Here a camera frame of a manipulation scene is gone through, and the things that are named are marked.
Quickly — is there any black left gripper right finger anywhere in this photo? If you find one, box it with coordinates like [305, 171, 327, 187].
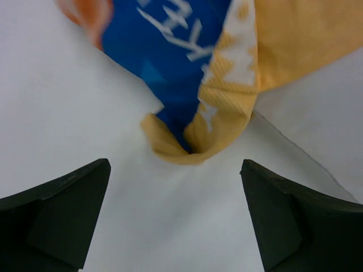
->
[240, 160, 362, 271]

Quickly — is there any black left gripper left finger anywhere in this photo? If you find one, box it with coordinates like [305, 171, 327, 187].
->
[1, 159, 111, 271]

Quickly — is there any yellow blue printed pillowcase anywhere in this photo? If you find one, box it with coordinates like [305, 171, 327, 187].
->
[57, 1, 362, 164]

